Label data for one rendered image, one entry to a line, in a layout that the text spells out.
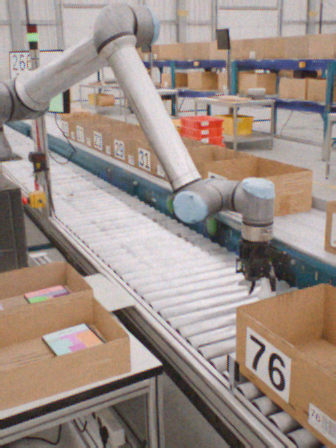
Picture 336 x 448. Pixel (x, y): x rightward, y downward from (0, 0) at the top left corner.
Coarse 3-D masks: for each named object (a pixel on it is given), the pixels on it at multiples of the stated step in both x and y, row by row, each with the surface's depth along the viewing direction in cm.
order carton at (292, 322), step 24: (312, 288) 144; (240, 312) 131; (264, 312) 138; (288, 312) 142; (312, 312) 146; (240, 336) 133; (264, 336) 124; (288, 336) 144; (312, 336) 148; (240, 360) 135; (312, 360) 110; (264, 384) 127; (312, 384) 111; (288, 408) 120; (312, 432) 114
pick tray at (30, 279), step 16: (0, 272) 177; (16, 272) 179; (32, 272) 182; (48, 272) 184; (64, 272) 187; (0, 288) 178; (16, 288) 180; (32, 288) 183; (80, 288) 175; (16, 304) 175; (32, 304) 154; (48, 304) 157
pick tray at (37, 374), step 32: (0, 320) 148; (32, 320) 152; (64, 320) 156; (96, 320) 158; (0, 352) 147; (32, 352) 146; (96, 352) 131; (128, 352) 136; (0, 384) 122; (32, 384) 126; (64, 384) 130
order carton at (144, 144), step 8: (136, 144) 310; (144, 144) 299; (184, 144) 319; (192, 144) 310; (200, 144) 301; (208, 144) 293; (152, 152) 291; (152, 160) 293; (152, 168) 294; (160, 176) 287
